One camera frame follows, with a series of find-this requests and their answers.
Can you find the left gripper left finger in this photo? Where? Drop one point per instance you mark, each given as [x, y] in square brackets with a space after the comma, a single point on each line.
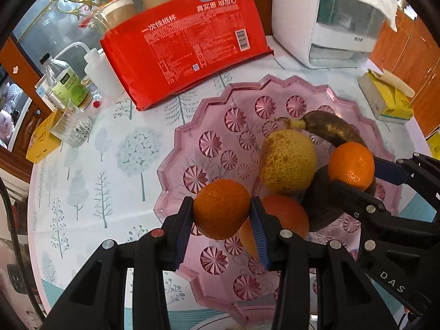
[95, 298]

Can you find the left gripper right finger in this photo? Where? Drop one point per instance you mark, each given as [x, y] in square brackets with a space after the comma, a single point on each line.
[347, 298]

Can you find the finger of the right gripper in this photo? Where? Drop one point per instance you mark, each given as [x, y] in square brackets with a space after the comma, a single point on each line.
[336, 197]
[420, 172]

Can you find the dark avocado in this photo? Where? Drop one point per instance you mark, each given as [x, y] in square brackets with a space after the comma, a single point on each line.
[310, 200]

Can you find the mandarin orange plate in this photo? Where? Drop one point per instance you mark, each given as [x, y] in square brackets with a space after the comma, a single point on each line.
[352, 164]

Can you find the red apple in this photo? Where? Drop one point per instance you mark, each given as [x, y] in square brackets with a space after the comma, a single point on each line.
[288, 211]

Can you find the overripe brown banana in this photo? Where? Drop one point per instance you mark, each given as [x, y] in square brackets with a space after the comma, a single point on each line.
[325, 125]

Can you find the yellow pear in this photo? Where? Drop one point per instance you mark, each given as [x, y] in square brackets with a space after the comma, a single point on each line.
[287, 162]

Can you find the yellow tissue pack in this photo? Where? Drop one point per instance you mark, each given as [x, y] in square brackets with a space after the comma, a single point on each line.
[387, 95]

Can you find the patterned tablecloth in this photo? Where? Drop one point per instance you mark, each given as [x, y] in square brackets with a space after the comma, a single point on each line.
[108, 187]

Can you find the pink glass fruit bowl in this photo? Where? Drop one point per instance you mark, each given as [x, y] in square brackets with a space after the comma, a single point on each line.
[223, 141]

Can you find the yellow tin box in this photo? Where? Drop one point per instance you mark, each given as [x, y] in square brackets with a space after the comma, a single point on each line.
[42, 141]

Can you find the white appliance with cloth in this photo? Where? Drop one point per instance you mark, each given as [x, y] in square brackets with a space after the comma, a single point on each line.
[331, 33]

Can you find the clear drinking glass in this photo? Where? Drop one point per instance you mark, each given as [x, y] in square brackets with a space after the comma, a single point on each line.
[73, 127]

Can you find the small metal can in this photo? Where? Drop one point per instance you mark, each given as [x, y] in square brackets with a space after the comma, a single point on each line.
[56, 100]

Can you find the white blue carton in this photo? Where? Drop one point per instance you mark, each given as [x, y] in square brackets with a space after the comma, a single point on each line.
[40, 88]

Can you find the green label plastic bottle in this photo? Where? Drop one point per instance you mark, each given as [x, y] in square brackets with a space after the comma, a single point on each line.
[65, 82]

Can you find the white squeeze bottle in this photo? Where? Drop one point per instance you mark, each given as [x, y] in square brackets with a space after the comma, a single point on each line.
[99, 71]

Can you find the red paper cup package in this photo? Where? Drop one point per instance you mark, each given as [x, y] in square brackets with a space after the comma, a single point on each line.
[161, 48]

